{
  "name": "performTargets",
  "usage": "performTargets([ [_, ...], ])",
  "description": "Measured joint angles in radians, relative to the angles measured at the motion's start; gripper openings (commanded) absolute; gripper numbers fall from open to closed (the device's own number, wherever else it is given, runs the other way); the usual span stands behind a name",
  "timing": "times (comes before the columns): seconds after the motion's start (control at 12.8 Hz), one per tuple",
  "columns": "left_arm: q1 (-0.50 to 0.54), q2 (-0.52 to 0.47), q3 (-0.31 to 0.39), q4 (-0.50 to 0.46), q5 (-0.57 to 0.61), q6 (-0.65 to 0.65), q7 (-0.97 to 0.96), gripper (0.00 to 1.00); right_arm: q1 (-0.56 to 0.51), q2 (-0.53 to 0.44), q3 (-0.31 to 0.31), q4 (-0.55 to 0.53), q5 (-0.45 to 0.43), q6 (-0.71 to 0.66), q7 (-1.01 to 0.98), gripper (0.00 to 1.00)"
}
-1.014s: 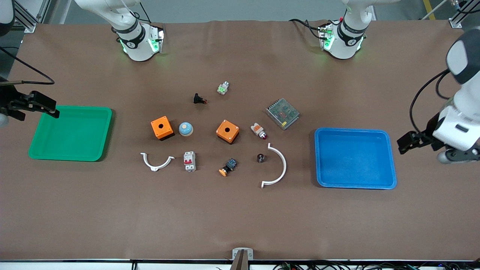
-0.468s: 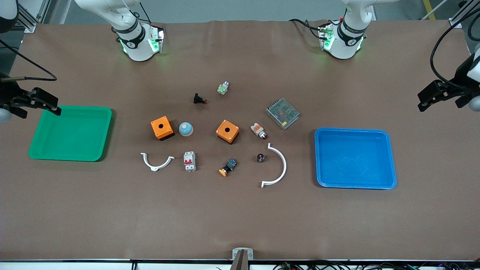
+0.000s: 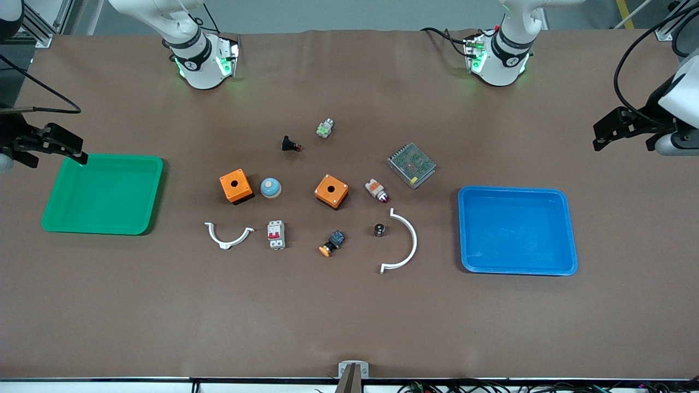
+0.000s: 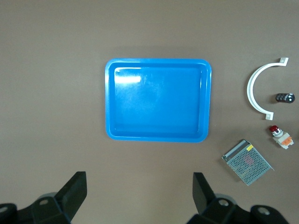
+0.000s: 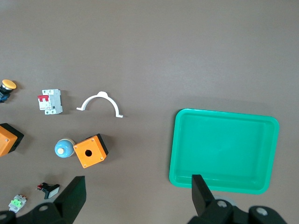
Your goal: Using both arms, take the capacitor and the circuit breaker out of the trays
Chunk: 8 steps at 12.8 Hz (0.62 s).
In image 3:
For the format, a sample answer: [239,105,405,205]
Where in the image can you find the white circuit breaker red switch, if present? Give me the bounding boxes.
[266,219,287,251]

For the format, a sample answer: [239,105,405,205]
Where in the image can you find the green plastic tray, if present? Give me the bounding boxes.
[41,153,164,236]

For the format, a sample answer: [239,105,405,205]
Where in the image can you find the blue plastic tray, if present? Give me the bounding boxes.
[457,185,579,277]

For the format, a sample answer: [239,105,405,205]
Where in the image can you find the grey base connector plate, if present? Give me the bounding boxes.
[463,33,488,75]
[216,37,241,79]

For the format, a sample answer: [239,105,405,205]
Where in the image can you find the orange button box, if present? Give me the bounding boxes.
[313,174,350,211]
[219,168,255,206]

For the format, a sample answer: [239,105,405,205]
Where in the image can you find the small white pipe clamp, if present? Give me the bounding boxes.
[204,221,256,251]

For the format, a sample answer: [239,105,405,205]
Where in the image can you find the metal mesh power supply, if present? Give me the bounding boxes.
[386,142,437,190]

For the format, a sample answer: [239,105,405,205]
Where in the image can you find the blue dome push button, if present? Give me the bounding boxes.
[259,177,283,200]

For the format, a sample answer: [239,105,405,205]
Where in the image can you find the large white arc clamp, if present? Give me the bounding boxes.
[380,207,419,275]

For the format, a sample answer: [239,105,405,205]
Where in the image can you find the white orange red indicator lamp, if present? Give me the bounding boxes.
[364,177,391,205]

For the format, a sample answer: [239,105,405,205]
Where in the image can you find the orange mushroom push button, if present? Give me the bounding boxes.
[318,230,346,258]

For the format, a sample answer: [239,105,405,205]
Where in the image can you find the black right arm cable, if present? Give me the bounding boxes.
[0,53,83,115]

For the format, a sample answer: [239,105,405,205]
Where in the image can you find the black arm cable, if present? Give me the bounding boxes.
[0,53,83,115]
[614,15,699,118]

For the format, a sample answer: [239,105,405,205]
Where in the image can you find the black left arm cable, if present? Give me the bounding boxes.
[614,15,699,118]

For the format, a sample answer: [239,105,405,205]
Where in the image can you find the aluminium frame profile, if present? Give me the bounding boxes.
[19,0,75,49]
[654,0,699,43]

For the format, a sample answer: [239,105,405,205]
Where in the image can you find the black base power cable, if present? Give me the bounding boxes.
[420,27,473,58]

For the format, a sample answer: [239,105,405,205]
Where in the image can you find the black cable bundle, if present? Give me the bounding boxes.
[398,379,699,393]

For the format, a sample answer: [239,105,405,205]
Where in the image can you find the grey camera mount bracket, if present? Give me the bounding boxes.
[334,360,370,393]

